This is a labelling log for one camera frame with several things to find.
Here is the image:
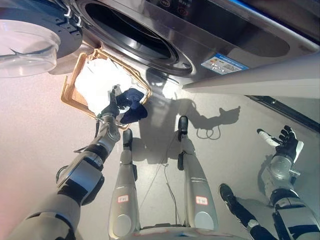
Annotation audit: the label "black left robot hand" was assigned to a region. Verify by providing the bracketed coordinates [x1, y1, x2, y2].
[98, 84, 126, 118]

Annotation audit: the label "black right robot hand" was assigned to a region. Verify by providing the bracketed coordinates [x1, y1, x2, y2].
[256, 124, 305, 164]

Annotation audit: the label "white cloth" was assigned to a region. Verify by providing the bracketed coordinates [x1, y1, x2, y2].
[74, 57, 139, 116]

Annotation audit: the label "tan wicker laundry basket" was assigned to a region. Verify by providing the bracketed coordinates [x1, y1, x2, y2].
[60, 48, 153, 131]

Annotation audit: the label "round washing machine door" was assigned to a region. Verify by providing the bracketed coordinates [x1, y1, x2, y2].
[0, 0, 85, 79]

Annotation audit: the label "grey front-load washing machine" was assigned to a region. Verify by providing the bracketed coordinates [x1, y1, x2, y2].
[57, 0, 320, 87]

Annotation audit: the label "navy blue cloth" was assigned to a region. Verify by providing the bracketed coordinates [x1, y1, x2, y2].
[115, 88, 149, 125]

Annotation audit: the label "black left robot foot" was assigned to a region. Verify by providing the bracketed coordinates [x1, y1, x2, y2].
[122, 128, 134, 152]

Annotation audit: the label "black robot foot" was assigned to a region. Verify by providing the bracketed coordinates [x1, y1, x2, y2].
[122, 128, 134, 152]
[177, 115, 189, 136]

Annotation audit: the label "white cabinet side panel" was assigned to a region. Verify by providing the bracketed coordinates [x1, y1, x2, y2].
[182, 53, 320, 97]

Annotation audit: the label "black right robot foot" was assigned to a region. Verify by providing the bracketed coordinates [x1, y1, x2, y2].
[177, 115, 189, 136]

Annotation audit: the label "black sneaker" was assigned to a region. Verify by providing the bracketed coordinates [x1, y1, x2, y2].
[218, 183, 237, 214]

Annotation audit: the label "person leg black trousers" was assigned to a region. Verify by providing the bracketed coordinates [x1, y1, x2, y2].
[231, 197, 276, 240]

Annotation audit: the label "silver left robot leg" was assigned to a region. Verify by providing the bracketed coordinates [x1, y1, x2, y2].
[107, 147, 141, 239]

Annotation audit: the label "silver robot leg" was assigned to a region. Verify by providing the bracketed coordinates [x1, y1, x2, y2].
[177, 133, 219, 231]
[107, 147, 141, 239]

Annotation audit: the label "silver right robot leg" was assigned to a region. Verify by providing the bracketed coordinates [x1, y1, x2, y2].
[177, 133, 219, 231]

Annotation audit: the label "blue warning sticker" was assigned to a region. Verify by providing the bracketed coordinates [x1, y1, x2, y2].
[200, 52, 248, 75]

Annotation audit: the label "grey robot waist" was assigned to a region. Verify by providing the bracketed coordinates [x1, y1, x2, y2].
[129, 224, 241, 240]

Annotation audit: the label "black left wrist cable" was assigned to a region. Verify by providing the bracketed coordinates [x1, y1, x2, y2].
[73, 115, 104, 154]

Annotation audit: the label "black sliding door frame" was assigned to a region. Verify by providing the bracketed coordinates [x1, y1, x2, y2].
[246, 94, 320, 131]

